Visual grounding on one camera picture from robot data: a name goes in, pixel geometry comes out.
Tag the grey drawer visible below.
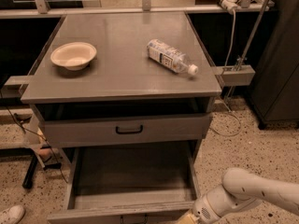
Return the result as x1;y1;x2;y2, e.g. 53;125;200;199
48;141;200;224
41;114;211;147

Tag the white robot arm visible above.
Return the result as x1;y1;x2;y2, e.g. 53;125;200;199
176;168;299;224

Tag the grey top drawer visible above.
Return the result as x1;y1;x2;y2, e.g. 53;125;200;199
41;114;211;147

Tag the grey drawer cabinet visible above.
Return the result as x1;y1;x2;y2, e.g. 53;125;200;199
20;10;223;161

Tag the dark cabinet on right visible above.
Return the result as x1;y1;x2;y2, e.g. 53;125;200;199
247;0;299;130

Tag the clear plastic water bottle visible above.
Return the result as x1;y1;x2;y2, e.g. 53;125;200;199
147;39;198;76

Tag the black cylindrical leg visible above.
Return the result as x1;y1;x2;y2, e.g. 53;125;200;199
22;155;37;189

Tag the white sneaker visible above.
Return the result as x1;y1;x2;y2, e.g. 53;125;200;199
0;205;25;224

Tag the cream ceramic bowl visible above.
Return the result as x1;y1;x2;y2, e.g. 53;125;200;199
50;42;97;71

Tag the metal diagonal rod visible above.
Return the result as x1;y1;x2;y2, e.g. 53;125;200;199
223;0;270;103

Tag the grey metal bracket block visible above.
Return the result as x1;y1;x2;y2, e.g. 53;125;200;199
212;65;255;88

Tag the black floor cable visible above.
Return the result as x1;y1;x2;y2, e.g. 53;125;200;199
0;91;70;185

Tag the white power cable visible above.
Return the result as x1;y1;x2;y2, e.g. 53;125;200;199
208;8;243;138

